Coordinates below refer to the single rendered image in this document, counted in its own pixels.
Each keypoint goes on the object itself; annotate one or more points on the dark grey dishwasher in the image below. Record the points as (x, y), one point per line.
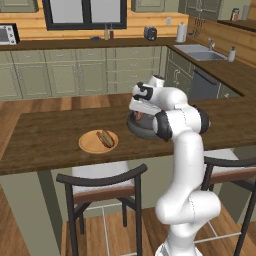
(203, 85)

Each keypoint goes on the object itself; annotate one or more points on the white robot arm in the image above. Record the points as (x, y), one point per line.
(186, 156)

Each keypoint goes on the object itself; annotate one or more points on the white microwave oven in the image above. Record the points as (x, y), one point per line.
(7, 34)

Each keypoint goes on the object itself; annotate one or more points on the dark wooden chair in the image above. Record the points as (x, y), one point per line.
(230, 170)
(100, 191)

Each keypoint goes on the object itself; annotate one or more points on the steel sink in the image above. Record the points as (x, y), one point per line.
(200, 52)

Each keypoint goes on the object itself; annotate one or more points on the black framed window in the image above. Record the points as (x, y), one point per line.
(84, 13)

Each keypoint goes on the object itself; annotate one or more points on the dark grey bowl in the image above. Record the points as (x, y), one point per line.
(141, 128)

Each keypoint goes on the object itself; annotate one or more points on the round wooden plate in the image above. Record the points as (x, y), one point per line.
(89, 144)

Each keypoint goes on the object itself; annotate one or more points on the white paper towel roll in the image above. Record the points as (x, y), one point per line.
(181, 32)

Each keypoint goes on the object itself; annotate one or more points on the brown bun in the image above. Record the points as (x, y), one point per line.
(108, 137)

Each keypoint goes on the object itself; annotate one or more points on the hanging kitchen tools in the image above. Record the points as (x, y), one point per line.
(199, 26)

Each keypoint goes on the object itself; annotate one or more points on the steel tap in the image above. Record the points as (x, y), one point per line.
(211, 44)

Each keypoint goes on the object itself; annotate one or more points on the red jar with lid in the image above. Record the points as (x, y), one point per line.
(235, 15)

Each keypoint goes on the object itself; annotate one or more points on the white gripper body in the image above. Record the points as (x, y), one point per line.
(144, 106)

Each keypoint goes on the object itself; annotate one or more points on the small dark dish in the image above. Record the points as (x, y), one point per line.
(95, 38)

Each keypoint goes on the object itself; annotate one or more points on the reddish sausage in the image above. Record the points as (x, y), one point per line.
(138, 116)

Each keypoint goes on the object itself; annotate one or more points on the dark green wall cupboard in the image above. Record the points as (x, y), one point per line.
(200, 8)

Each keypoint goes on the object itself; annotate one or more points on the pale green bottle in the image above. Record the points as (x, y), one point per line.
(106, 32)

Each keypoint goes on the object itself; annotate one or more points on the black toaster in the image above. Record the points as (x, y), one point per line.
(150, 33)

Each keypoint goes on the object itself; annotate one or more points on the white soap dispenser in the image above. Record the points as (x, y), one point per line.
(231, 55)

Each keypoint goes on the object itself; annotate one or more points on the long green base cupboard run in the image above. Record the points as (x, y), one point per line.
(66, 73)

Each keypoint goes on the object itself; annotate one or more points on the white wall socket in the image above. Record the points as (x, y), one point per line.
(168, 21)

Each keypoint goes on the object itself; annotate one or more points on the dark brown bottle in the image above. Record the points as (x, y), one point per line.
(111, 33)

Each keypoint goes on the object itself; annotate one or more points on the dark brown sausage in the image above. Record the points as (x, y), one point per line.
(100, 138)

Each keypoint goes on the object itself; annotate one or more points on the green cupboard run with sink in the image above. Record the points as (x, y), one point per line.
(176, 71)

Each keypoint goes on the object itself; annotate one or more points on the pale grey canister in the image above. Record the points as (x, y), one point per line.
(245, 12)

